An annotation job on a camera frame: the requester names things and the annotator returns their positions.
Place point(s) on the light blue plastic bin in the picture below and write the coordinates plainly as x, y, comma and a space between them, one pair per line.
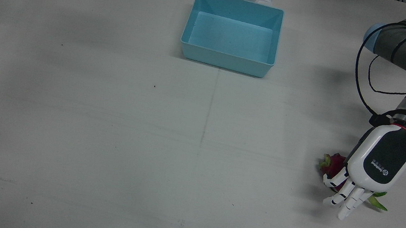
230, 37

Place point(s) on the pink dragon fruit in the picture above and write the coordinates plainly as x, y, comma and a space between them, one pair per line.
333, 163

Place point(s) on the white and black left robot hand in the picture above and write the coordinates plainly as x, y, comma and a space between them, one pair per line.
379, 159

